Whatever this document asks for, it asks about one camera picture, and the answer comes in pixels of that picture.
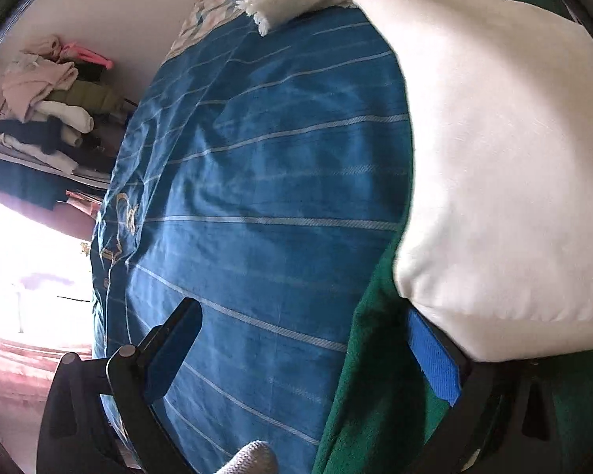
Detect bright pink garment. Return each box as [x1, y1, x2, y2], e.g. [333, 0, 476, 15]
[62, 42, 114, 70]

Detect dark green hanging garment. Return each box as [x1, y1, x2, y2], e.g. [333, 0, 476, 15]
[0, 160, 67, 211]

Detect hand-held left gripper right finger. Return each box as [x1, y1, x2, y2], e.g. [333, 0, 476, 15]
[406, 308, 567, 474]

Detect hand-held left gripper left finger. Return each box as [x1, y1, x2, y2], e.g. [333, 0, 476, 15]
[37, 297, 203, 474]

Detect blue striped plaid bed sheet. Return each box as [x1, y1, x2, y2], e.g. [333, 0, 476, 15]
[90, 0, 416, 474]

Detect green garment with white stripes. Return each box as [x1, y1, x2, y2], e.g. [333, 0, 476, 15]
[311, 0, 593, 474]

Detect pink fleece garment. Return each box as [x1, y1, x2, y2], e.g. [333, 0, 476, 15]
[2, 34, 80, 122]

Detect black garment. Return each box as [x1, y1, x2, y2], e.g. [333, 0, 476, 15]
[0, 118, 65, 154]

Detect olive green vest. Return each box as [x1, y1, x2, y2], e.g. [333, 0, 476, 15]
[47, 80, 122, 114]

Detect person's left hand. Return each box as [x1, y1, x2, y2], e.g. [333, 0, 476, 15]
[216, 438, 280, 474]

